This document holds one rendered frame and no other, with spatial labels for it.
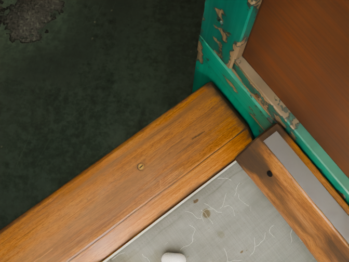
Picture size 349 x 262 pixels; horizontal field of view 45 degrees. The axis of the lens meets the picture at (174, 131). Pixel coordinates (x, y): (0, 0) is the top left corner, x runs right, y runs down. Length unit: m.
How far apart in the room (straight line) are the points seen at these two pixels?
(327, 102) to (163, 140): 0.26
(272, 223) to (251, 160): 0.12
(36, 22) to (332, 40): 1.36
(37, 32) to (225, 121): 1.11
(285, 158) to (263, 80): 0.10
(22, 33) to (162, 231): 1.16
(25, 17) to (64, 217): 1.15
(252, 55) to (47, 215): 0.35
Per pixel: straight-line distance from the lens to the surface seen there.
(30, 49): 1.60
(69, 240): 0.61
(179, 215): 0.62
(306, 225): 0.56
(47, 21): 1.64
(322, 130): 0.50
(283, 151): 0.53
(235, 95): 0.60
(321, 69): 0.43
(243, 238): 0.63
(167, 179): 0.60
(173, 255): 0.60
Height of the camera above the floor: 1.36
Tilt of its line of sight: 74 degrees down
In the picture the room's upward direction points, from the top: 2 degrees clockwise
